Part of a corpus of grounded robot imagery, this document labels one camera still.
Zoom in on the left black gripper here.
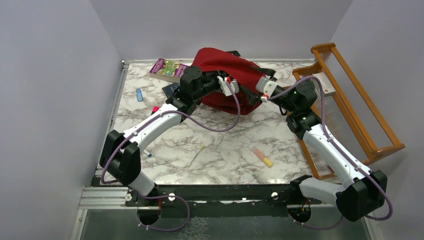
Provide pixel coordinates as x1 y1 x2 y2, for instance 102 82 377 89
192 68 230 101

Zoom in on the red backpack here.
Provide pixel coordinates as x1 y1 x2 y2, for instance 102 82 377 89
191 47 277 116

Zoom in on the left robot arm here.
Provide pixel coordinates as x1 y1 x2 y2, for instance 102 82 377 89
99 66 238 206

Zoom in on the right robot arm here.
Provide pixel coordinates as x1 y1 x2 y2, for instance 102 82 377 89
256 76 394 222

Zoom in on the dark blue book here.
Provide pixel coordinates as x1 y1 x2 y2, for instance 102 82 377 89
162 82 180 98

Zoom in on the white red small box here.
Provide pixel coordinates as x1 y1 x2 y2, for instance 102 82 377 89
313 72 336 97

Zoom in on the purple green paperback book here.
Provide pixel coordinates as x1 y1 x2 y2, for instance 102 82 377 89
149 58 189 83

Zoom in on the pink black highlighter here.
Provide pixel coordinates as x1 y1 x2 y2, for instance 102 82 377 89
151 106 160 115

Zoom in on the orange wooden rack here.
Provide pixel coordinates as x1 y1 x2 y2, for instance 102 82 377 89
292 42 405 165

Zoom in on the light blue highlighter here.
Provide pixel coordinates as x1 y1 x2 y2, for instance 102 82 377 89
136 88 144 102

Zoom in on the blue capped pen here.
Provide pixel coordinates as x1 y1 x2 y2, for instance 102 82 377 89
143 149 153 158

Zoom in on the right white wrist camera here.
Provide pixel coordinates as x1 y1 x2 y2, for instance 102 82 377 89
255 76 278 103

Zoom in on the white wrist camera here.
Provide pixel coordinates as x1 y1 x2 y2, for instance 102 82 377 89
255 76 278 103
217 76 240 97

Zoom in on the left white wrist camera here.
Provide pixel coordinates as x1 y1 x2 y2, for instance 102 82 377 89
217 76 240 97

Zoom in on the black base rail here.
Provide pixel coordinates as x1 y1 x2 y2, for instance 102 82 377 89
91 177 339 220

